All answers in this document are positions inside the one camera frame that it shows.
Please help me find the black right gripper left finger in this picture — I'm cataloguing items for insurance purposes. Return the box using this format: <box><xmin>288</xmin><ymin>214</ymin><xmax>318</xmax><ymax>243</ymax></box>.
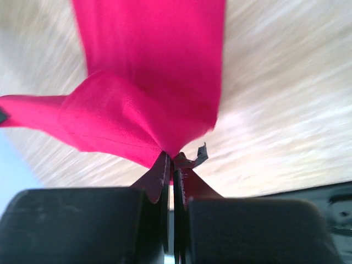
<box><xmin>1</xmin><ymin>153</ymin><xmax>171</xmax><ymax>263</ymax></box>

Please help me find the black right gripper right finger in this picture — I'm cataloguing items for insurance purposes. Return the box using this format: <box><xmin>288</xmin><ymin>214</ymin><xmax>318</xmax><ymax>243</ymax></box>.
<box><xmin>173</xmin><ymin>146</ymin><xmax>342</xmax><ymax>263</ymax></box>

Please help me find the magenta red t shirt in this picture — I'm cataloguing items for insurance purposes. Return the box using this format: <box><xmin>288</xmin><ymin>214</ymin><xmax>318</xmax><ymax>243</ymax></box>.
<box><xmin>0</xmin><ymin>0</ymin><xmax>228</xmax><ymax>170</ymax></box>

